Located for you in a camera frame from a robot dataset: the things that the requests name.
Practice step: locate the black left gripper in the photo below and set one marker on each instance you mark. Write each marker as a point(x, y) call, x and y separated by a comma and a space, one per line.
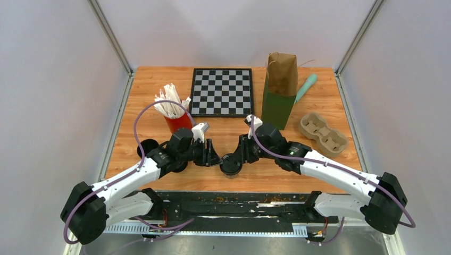
point(209, 157)

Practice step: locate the cardboard cup carrier tray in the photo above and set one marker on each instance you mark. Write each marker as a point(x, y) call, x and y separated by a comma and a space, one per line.
point(331, 142)

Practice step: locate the green paper bag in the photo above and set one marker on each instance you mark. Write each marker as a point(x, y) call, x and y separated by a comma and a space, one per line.
point(280, 89)

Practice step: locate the black lid stack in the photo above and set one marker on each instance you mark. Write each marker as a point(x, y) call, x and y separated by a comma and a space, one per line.
point(179, 166)

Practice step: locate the black cup lid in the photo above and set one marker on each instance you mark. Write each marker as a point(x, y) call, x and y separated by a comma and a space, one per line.
point(230, 164)

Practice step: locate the clear brown plastic cup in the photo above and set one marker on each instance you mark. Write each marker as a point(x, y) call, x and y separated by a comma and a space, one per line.
point(230, 175)

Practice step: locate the black white chessboard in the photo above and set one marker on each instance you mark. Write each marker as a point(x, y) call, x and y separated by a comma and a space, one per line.
point(222, 92)

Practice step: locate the mint green handle tool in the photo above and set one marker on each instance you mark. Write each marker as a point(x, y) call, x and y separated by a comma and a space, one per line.
point(311, 80)

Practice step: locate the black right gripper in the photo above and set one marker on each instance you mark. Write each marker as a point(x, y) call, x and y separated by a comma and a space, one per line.
point(243, 150)

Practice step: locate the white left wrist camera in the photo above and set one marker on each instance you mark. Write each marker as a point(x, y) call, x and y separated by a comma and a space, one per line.
point(199, 131)

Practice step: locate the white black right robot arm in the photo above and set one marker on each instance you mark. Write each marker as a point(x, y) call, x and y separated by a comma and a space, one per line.
point(378, 200)

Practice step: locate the white wrapped straws bundle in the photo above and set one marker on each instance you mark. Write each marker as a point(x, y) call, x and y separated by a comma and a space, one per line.
point(173, 106)

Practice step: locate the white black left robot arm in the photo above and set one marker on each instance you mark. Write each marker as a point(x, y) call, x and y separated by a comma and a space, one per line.
point(90, 209)

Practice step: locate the red straw holder cup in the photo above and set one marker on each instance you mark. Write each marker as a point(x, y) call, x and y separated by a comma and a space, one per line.
point(175, 124)

